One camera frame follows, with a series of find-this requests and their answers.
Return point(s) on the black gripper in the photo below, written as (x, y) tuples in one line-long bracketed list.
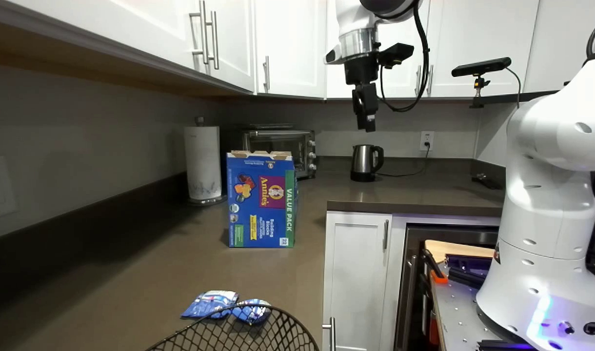
[(363, 73)]

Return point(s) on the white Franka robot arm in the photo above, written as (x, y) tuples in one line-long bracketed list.
[(550, 196)]

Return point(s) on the steel electric kettle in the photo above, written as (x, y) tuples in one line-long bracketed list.
[(365, 163)]

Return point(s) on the white upper cabinet door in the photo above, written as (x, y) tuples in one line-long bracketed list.
[(478, 30), (293, 46), (234, 40), (562, 40), (404, 81), (127, 22)]

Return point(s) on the white cabinet door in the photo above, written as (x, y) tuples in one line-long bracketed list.
[(127, 22), (357, 280), (293, 46), (404, 81), (562, 40), (478, 30), (234, 40)]

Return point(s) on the silver toaster oven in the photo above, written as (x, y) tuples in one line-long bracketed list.
[(279, 147)]

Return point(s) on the small black countertop object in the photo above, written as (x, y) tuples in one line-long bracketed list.
[(488, 180)]

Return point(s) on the blue snack carton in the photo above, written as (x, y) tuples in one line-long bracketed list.
[(260, 202)]

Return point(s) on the light wooden board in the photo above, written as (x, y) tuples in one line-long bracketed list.
[(459, 249)]

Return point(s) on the white lower cabinet door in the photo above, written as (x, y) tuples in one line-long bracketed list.
[(357, 280)]

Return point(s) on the white paper towel roll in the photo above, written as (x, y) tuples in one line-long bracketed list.
[(201, 163)]

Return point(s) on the orange clamp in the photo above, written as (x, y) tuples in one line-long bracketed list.
[(437, 278)]

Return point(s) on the dark blue object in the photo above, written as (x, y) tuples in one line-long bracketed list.
[(468, 270)]

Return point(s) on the metal perforated robot table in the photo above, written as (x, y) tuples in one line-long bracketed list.
[(459, 319)]

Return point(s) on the blue snack packet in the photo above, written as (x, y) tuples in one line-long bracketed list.
[(252, 313), (209, 305)]

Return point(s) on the small white wall outlet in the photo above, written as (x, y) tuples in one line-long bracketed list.
[(427, 139)]

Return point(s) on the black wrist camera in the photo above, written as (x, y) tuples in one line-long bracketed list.
[(394, 54)]

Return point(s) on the black bar camera on stand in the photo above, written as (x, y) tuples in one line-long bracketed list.
[(482, 67)]

